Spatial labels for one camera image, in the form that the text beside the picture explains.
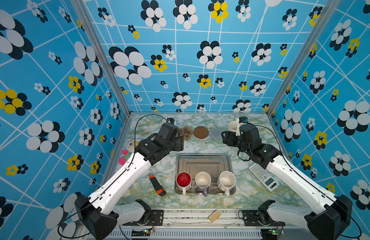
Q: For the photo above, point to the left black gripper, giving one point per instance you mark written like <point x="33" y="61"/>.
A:
<point x="180" y="140"/>

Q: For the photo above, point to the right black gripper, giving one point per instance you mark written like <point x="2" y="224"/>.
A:
<point x="229" y="136"/>

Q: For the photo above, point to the white mug back row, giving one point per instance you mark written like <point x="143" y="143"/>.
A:
<point x="234" y="127"/>

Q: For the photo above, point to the cork paw print coaster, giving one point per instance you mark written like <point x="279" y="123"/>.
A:
<point x="186" y="132"/>

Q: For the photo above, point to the grey woven round coaster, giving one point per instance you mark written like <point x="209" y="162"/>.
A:
<point x="215" y="134"/>

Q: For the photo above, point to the brown wooden round coaster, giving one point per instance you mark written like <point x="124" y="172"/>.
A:
<point x="201" y="132"/>

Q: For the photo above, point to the red interior mug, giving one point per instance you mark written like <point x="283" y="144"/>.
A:
<point x="183" y="182"/>

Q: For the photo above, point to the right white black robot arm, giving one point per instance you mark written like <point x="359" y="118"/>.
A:
<point x="327" y="215"/>

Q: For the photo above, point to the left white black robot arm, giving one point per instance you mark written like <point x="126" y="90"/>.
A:
<point x="98" y="211"/>

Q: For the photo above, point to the metal tray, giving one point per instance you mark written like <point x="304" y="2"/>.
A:
<point x="213" y="164"/>

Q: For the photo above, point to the white mug front right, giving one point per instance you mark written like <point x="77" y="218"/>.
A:
<point x="226" y="182"/>

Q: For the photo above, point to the purple mug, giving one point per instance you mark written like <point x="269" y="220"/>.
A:
<point x="203" y="181"/>

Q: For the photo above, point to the plush toy white pink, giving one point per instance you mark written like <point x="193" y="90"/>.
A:
<point x="127" y="151"/>

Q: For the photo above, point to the white calculator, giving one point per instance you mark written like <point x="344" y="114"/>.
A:
<point x="264" y="177"/>

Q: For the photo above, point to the small wooden block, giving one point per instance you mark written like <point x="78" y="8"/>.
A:
<point x="214" y="216"/>

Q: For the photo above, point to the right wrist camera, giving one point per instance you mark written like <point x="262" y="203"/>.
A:
<point x="242" y="120"/>

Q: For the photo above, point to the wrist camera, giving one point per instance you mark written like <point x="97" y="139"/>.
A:
<point x="171" y="121"/>
<point x="242" y="120"/>

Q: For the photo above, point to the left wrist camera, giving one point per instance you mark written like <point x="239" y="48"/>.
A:
<point x="171" y="121"/>

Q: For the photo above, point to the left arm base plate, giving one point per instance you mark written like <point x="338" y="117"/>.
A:
<point x="150" y="218"/>

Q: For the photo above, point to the aluminium front rail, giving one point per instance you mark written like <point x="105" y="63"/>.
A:
<point x="194" y="224"/>

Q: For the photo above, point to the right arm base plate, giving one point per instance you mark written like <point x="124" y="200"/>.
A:
<point x="251" y="218"/>

